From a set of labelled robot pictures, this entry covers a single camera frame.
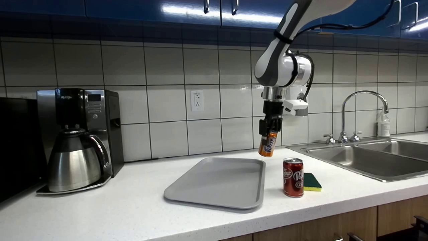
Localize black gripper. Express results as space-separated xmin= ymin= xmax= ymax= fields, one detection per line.
xmin=260 ymin=101 xmax=284 ymax=137

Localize orange soda can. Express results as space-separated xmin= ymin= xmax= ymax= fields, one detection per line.
xmin=258 ymin=132 xmax=277 ymax=157

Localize red Dr Pepper can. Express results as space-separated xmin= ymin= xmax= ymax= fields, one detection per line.
xmin=284 ymin=158 xmax=304 ymax=197

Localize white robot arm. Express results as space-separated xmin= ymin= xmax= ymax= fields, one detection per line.
xmin=254 ymin=0 xmax=356 ymax=137

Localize grey plastic tray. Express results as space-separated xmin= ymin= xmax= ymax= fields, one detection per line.
xmin=163 ymin=158 xmax=266 ymax=212

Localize green yellow sponge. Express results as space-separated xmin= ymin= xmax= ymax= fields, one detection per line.
xmin=304 ymin=173 xmax=323 ymax=192

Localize chrome gooseneck faucet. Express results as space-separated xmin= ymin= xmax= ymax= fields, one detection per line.
xmin=339 ymin=90 xmax=389 ymax=144

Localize clear soap pump bottle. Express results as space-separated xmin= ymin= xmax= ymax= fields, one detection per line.
xmin=377 ymin=112 xmax=391 ymax=138

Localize stainless steel double sink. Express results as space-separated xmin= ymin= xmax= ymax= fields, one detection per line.
xmin=294 ymin=140 xmax=428 ymax=182

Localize blue upper cabinets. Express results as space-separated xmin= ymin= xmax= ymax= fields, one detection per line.
xmin=0 ymin=0 xmax=428 ymax=41

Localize wooden lower cabinets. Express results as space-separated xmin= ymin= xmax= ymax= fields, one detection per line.
xmin=224 ymin=196 xmax=428 ymax=241

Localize black coffee maker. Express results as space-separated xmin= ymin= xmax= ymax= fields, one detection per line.
xmin=36 ymin=89 xmax=125 ymax=196

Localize steel coffee carafe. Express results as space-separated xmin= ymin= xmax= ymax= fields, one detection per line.
xmin=48 ymin=130 xmax=111 ymax=193

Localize black microwave oven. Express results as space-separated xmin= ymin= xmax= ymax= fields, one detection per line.
xmin=0 ymin=98 xmax=47 ymax=201

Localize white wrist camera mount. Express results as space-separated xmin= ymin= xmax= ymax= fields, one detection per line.
xmin=284 ymin=99 xmax=309 ymax=117

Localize white wall power outlet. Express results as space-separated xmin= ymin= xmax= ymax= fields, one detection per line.
xmin=191 ymin=90 xmax=205 ymax=112

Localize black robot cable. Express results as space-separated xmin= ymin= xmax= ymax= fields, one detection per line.
xmin=285 ymin=0 xmax=399 ymax=99

